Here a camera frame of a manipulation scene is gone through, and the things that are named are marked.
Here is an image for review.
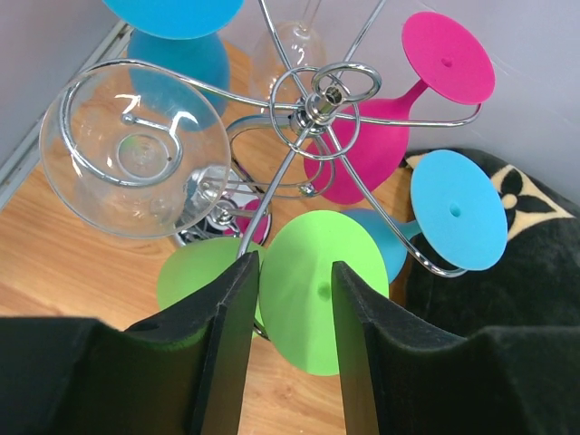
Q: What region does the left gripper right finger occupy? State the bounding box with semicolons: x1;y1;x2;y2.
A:
331;262;579;434

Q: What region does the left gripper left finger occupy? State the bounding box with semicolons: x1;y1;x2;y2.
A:
1;253;259;434

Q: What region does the green wine glass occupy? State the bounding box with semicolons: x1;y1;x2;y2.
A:
157;210;389;376

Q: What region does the light blue wine glass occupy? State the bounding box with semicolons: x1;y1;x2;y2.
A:
339;149;509;286

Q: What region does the clear wine glass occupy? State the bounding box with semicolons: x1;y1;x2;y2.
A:
39;59;231;239
249;1;326;101

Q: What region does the pink wine glass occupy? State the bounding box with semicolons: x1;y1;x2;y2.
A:
332;12;496;190

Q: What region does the chrome wine glass rack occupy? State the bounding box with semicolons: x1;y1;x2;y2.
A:
57;2;484;278

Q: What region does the dark blue wine glass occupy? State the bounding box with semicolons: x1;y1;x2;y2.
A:
103;0;243;131

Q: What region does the black floral pillow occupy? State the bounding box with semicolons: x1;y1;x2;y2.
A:
405;148;579;336

